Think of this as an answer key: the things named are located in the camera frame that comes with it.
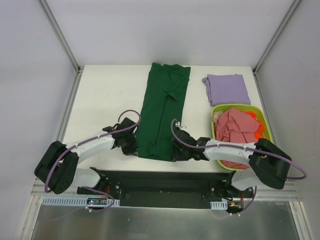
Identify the orange garment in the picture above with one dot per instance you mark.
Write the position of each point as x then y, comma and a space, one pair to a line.
258, 134

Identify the right aluminium frame post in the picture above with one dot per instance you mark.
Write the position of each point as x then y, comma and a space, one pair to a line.
293, 7

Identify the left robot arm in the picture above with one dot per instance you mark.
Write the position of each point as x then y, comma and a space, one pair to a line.
58, 168

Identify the folded purple t shirt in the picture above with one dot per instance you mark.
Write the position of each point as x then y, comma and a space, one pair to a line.
226, 89

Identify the left white cable duct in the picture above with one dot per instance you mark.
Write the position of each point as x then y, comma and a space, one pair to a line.
70, 201

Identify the beige garment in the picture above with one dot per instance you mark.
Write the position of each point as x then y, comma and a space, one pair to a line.
216, 115

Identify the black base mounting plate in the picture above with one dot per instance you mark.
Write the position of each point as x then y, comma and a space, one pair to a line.
182, 190

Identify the green polo shirt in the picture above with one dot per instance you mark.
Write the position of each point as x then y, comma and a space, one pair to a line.
163, 101

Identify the pink red t shirt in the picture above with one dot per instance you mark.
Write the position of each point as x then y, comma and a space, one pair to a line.
235, 126

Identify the white cable duct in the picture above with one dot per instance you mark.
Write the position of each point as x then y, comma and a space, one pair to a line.
70, 201
219, 205

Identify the aluminium frame post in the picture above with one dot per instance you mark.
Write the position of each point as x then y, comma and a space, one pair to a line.
293, 7
44, 5

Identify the right white cable duct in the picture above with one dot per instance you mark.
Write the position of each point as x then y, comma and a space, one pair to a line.
219, 205

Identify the lime green plastic basket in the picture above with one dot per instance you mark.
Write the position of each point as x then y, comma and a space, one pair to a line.
244, 108

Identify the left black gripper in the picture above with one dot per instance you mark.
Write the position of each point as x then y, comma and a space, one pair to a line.
130, 148

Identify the left aluminium frame post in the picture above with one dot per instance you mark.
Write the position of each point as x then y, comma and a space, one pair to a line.
44, 5

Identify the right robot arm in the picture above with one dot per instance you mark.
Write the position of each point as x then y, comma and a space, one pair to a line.
266, 163

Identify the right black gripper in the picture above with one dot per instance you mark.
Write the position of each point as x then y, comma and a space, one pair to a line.
178, 153

